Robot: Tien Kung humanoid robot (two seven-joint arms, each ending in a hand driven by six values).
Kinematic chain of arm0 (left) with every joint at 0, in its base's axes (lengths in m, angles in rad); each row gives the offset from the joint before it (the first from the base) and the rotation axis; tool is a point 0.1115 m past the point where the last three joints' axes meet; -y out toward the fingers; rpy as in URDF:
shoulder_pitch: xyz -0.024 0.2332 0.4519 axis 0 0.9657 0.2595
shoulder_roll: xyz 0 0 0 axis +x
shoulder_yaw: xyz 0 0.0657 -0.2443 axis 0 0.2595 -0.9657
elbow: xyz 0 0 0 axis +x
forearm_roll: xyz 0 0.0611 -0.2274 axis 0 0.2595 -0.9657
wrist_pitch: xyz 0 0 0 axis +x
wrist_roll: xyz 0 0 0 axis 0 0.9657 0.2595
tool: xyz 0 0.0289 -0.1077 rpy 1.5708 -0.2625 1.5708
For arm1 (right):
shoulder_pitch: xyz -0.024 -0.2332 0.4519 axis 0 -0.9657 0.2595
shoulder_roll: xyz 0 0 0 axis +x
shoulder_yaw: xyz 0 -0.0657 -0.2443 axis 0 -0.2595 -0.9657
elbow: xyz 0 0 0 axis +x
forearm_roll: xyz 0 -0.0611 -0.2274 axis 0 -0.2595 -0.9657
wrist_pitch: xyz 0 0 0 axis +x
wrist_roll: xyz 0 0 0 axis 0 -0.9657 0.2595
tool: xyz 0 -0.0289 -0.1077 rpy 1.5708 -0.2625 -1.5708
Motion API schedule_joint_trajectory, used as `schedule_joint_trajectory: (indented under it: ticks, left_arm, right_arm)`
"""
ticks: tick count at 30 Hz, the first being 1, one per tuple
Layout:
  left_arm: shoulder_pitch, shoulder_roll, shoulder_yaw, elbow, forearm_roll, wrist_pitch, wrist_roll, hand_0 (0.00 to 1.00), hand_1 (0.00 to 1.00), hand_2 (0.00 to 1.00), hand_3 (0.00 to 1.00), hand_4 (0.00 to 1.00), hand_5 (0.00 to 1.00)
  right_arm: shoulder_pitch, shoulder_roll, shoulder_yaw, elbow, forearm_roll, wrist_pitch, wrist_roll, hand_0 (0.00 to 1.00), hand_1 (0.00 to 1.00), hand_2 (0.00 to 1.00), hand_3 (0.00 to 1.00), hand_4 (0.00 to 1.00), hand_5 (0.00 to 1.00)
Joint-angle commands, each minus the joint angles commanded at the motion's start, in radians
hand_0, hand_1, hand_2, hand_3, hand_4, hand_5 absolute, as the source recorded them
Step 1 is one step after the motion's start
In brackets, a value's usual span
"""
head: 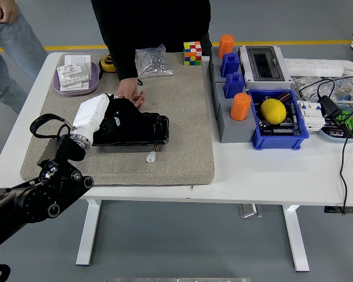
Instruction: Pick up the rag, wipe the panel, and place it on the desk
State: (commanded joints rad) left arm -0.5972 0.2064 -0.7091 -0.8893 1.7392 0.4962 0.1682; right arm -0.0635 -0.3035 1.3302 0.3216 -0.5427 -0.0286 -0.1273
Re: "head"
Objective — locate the person's hand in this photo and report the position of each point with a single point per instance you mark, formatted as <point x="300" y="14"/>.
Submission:
<point x="7" y="10"/>

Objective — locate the person's right hand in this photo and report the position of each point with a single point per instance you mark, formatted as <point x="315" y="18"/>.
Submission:
<point x="129" y="88"/>

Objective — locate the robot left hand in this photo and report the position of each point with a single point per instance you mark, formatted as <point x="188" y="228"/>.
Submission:
<point x="89" y="113"/>

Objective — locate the black rag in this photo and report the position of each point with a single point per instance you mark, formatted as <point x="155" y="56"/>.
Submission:
<point x="126" y="113"/>

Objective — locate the black glossy panel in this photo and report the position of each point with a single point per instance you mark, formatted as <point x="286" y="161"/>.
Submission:
<point x="156" y="129"/>

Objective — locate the person's right forearm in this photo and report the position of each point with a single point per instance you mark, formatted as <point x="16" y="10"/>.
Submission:
<point x="123" y="64"/>

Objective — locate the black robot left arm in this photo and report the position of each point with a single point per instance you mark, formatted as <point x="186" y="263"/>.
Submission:
<point x="41" y="199"/>

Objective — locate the black desk controller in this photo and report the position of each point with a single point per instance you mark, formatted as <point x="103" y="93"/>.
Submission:
<point x="333" y="210"/>

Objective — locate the yellow tape measure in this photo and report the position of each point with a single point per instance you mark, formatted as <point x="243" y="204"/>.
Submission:
<point x="108" y="63"/>

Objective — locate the clear bag of nuts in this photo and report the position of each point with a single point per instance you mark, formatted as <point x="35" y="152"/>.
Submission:
<point x="152" y="63"/>

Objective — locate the purple tray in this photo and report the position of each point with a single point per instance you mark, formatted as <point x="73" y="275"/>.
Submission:
<point x="94" y="79"/>

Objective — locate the person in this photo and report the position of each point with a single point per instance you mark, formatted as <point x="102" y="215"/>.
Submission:
<point x="14" y="50"/>
<point x="151" y="20"/>

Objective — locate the white socket module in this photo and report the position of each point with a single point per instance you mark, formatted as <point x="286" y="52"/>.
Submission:
<point x="73" y="75"/>

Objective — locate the grey-brown mat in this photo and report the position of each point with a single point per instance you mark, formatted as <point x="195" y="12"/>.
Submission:
<point x="179" y="132"/>

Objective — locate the colourful puzzle cube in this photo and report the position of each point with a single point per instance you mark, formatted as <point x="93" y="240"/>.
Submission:
<point x="192" y="54"/>

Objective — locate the grey block holder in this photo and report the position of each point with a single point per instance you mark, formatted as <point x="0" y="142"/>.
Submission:
<point x="216" y="70"/>
<point x="238" y="132"/>

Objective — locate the blue plastic block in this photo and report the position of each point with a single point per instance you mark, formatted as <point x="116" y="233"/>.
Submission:
<point x="231" y="64"/>
<point x="234" y="85"/>

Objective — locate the orange plastic cylinder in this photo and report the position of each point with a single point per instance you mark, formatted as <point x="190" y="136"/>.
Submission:
<point x="226" y="45"/>
<point x="240" y="107"/>

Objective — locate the white table leg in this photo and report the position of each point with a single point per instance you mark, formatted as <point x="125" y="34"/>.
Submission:
<point x="88" y="235"/>
<point x="297" y="241"/>

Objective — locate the grey electrical distribution box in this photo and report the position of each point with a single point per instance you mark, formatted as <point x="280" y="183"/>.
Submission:
<point x="264" y="66"/>

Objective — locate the yellow lemon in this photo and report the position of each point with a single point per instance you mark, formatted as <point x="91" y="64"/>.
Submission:
<point x="273" y="111"/>

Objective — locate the brown cylindrical capacitor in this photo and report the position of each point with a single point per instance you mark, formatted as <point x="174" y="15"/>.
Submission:
<point x="283" y="97"/>

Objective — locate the blue plastic bin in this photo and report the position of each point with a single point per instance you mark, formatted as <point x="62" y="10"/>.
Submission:
<point x="276" y="144"/>

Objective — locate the dark circuit board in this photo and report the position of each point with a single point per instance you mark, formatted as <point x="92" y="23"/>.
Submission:
<point x="335" y="130"/>
<point x="282" y="130"/>

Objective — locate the clear bag of washers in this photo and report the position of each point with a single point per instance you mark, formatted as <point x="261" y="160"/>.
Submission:
<point x="300" y="83"/>

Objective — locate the white circuit breaker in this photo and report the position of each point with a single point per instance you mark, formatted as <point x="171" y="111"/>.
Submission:
<point x="310" y="117"/>

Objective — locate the white power strip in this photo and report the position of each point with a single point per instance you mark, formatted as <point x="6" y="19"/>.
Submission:
<point x="311" y="69"/>

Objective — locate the black power adapter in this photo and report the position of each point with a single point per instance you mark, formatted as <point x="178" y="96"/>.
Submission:
<point x="331" y="107"/>

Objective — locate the clear bag of blue parts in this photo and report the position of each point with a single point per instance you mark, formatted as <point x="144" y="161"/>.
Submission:
<point x="345" y="89"/>

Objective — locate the green terminal block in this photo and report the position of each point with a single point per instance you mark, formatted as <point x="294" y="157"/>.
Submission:
<point x="351" y="124"/>

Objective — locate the flat white switch plate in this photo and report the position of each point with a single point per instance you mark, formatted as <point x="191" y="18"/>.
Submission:
<point x="76" y="58"/>

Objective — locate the silver metal bracket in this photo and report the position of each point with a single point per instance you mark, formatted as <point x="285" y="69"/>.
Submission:
<point x="250" y="211"/>

